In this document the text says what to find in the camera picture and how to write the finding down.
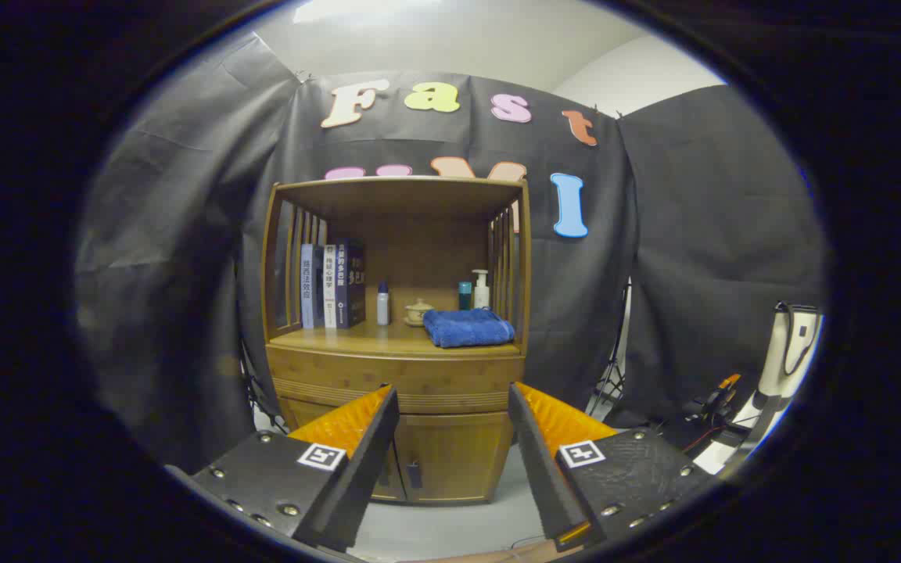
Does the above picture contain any white book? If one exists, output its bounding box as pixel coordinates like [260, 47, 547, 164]
[322, 244, 339, 328]

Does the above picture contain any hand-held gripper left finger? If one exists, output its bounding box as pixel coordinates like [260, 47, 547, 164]
[165, 383, 400, 552]

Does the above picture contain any wooden cabinet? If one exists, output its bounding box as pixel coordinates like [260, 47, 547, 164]
[261, 176, 533, 505]

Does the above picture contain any orange and black tool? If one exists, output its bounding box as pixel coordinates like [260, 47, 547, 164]
[685, 374, 742, 427]

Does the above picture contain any wooden countertop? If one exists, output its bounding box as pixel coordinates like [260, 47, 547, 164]
[269, 317, 526, 358]

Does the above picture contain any black light stand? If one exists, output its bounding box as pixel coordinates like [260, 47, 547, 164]
[587, 281, 631, 415]

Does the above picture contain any wooden drawer with black knob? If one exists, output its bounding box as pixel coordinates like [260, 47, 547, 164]
[267, 348, 526, 415]

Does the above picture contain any light blue book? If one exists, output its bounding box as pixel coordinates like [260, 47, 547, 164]
[300, 243, 325, 329]

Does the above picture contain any white device with black strap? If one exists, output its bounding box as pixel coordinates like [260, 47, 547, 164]
[693, 303, 823, 478]

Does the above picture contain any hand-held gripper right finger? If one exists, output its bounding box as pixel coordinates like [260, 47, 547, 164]
[508, 382, 721, 552]

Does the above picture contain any dark navy book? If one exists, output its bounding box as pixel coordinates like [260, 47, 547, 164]
[335, 238, 367, 328]

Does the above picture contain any folded blue towel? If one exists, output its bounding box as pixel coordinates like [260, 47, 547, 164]
[422, 307, 515, 349]

